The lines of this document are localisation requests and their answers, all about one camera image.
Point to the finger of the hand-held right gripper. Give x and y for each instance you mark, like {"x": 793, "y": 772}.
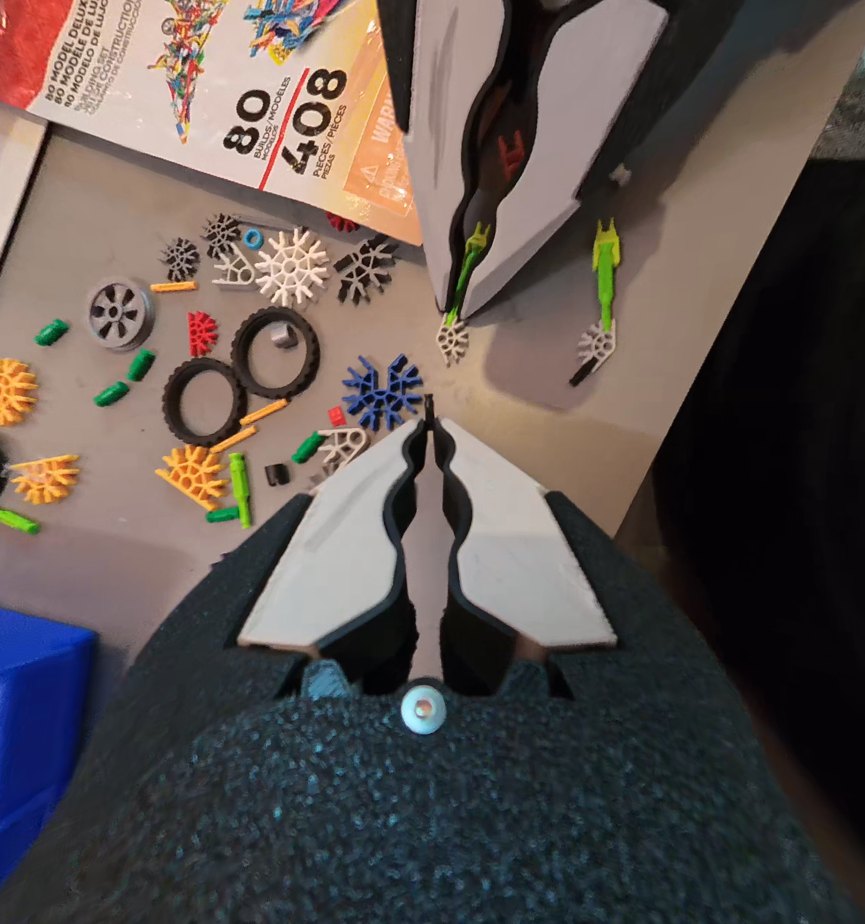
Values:
{"x": 440, "y": 108}
{"x": 584, "y": 94}

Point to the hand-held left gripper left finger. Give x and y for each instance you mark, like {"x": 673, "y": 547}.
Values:
{"x": 331, "y": 556}

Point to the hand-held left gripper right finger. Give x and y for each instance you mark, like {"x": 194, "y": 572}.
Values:
{"x": 533, "y": 570}

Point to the green rod with grey connector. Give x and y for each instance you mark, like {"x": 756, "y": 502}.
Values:
{"x": 450, "y": 339}

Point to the small black cap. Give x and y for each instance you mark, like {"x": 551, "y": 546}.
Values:
{"x": 277, "y": 473}

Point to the light green toy rod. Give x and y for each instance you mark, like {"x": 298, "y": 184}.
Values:
{"x": 10, "y": 518}
{"x": 241, "y": 491}

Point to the dark green short rod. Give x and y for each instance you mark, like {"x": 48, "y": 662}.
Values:
{"x": 142, "y": 364}
{"x": 111, "y": 395}
{"x": 223, "y": 515}
{"x": 306, "y": 447}
{"x": 51, "y": 332}

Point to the light grey wedge connector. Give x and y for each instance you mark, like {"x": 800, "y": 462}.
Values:
{"x": 346, "y": 439}
{"x": 230, "y": 274}

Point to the red fan connector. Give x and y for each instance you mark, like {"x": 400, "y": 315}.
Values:
{"x": 342, "y": 224}
{"x": 201, "y": 336}

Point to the orange toy rod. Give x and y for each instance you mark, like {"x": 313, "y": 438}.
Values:
{"x": 173, "y": 286}
{"x": 263, "y": 411}
{"x": 234, "y": 439}

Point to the yellow fan connector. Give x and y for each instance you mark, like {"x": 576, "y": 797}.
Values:
{"x": 46, "y": 480}
{"x": 10, "y": 393}
{"x": 191, "y": 476}

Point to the blue snowflake connector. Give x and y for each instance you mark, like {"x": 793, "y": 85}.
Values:
{"x": 375, "y": 397}

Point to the black snowflake connector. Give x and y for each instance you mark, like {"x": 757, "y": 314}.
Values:
{"x": 360, "y": 273}

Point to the white snowflake connector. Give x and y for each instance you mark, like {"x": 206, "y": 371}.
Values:
{"x": 300, "y": 268}

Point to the black toy tyre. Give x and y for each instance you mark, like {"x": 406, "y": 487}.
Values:
{"x": 170, "y": 403}
{"x": 239, "y": 354}

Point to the small grey cylinder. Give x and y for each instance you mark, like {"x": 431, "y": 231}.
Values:
{"x": 282, "y": 336}

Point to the building set instruction booklet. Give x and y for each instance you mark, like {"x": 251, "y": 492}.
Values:
{"x": 187, "y": 108}

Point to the dark grey snowflake connector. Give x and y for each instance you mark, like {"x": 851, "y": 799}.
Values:
{"x": 218, "y": 234}
{"x": 178, "y": 261}

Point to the grey wheel hub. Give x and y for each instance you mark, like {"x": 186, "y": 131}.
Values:
{"x": 133, "y": 325}

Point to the blue plastic box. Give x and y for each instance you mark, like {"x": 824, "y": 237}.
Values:
{"x": 21, "y": 722}

